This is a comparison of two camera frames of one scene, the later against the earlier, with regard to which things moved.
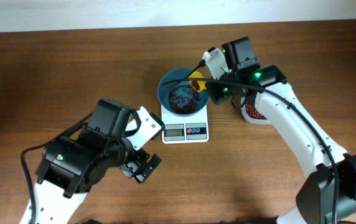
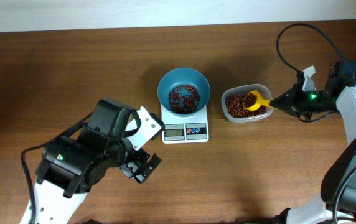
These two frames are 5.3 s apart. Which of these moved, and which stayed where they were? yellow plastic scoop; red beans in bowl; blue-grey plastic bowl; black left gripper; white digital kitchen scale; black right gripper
Moved: yellow plastic scoop; black right gripper
Stayed: blue-grey plastic bowl; black left gripper; white digital kitchen scale; red beans in bowl
